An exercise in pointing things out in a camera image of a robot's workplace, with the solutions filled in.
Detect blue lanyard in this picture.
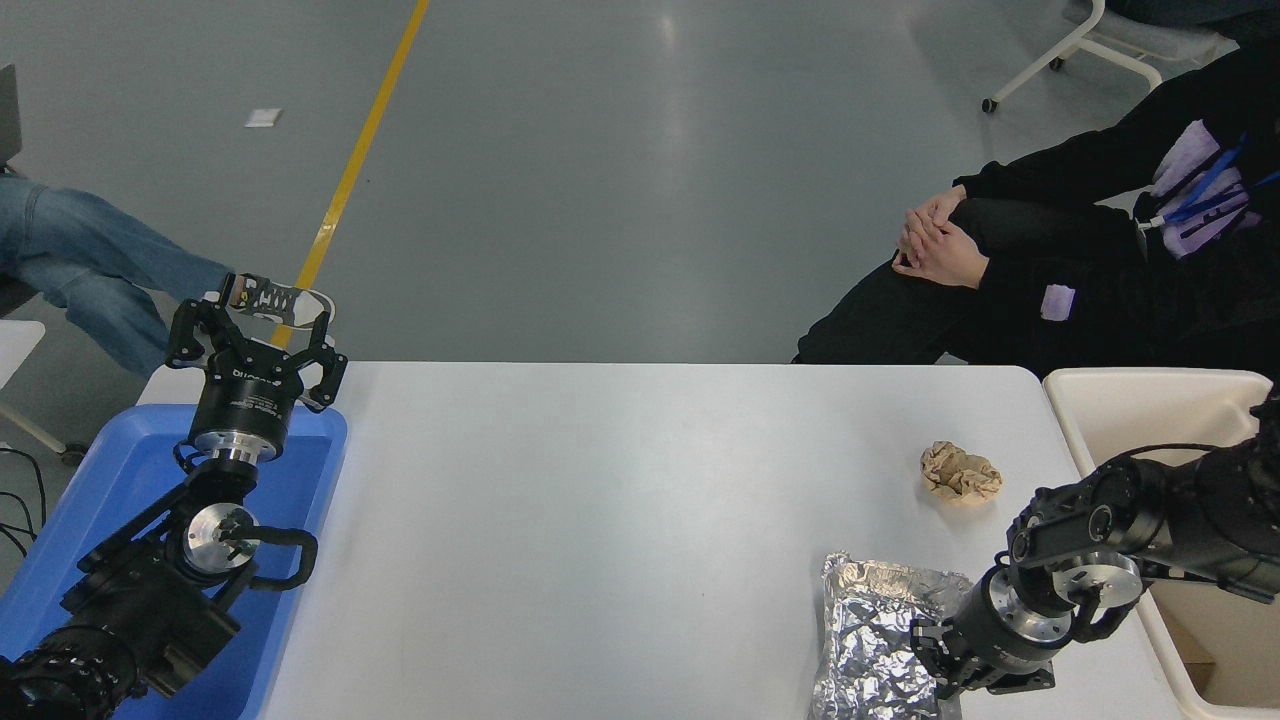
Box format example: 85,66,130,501
1140,133,1280,233

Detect silver foil plate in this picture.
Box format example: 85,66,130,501
808,550,973,720

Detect white side table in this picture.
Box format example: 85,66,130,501
0,320,88,467

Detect white wheeled chair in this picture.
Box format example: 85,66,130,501
982,0,1236,114

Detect person's left hand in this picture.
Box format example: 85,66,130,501
891,220,991,291

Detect black floor cables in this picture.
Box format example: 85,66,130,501
0,445,49,561

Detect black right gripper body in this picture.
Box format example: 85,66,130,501
938,578,1051,683

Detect blue plastic tray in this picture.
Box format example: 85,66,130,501
0,403,349,720

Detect person's right hand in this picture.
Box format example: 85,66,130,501
899,185,968,253

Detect large pale bin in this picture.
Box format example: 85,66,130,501
1042,367,1280,720

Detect crumpled tan paper ball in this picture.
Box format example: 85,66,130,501
920,441,1004,506

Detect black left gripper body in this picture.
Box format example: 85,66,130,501
190,355,308,448

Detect person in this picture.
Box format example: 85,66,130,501
793,38,1280,383
0,165,338,379

